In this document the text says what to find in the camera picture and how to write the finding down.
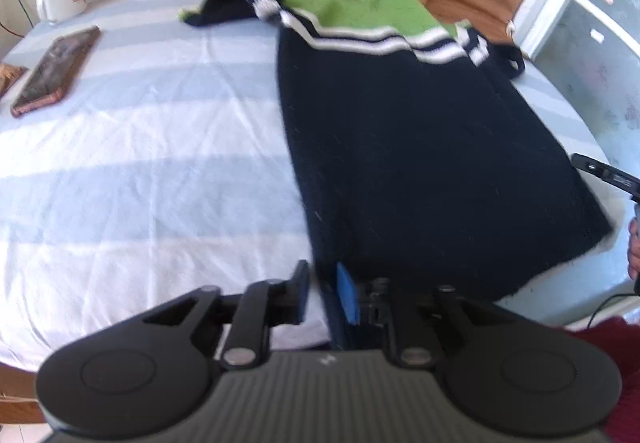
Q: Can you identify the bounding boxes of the navy green striped knitted sweater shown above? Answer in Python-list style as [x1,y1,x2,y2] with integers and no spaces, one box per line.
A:
[178,0,615,350]

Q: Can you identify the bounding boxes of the phone in brown case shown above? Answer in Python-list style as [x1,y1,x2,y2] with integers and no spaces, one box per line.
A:
[10,25,102,119]

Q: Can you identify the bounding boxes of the blue white striped bedsheet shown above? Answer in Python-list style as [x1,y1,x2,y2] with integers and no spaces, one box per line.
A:
[0,0,640,369]

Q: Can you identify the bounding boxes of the brown woven object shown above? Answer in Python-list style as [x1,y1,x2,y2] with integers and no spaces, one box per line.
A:
[0,64,29,100]

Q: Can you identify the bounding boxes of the person's right hand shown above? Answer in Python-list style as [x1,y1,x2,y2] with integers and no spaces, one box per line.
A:
[627,217,640,281]

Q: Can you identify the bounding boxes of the black cable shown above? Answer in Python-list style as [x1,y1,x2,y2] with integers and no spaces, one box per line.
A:
[587,292,640,330]

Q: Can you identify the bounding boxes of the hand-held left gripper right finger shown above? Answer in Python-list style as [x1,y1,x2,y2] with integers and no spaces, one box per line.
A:
[335,263,501,370]

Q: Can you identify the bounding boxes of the white shelf cabinet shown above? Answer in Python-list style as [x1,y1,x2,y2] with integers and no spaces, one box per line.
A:
[514,0,640,174]

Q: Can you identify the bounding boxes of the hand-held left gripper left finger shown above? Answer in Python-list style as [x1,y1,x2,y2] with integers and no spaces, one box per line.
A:
[142,261,311,371]

